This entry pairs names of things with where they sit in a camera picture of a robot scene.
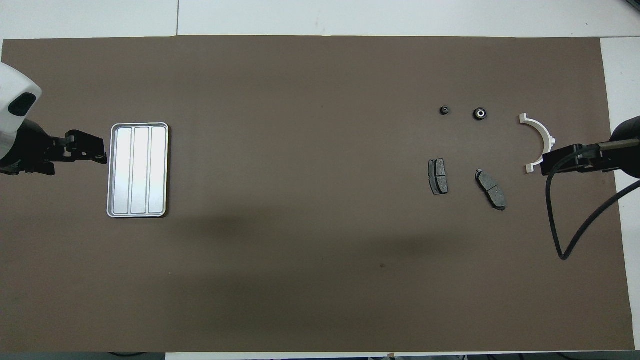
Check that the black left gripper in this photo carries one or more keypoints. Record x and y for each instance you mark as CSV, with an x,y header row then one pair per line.
x,y
30,152

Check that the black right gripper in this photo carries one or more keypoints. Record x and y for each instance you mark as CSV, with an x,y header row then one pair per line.
x,y
622,150

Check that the small black bearing gear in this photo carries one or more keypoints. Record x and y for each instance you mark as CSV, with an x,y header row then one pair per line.
x,y
444,110

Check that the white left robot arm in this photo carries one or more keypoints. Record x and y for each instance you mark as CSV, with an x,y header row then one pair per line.
x,y
15,85

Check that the silver ribbed metal tray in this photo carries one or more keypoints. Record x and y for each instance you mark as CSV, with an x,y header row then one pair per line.
x,y
137,170

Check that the long curved brake pad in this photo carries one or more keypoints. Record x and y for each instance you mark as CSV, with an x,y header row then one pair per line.
x,y
491,189

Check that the rectangular dark brake pad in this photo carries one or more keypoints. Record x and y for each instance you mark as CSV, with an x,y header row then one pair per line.
x,y
438,176

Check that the brown table mat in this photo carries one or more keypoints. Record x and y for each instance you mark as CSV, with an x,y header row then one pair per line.
x,y
300,200

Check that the white semicircular plastic bracket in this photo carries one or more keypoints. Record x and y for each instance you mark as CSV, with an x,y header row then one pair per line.
x,y
537,125

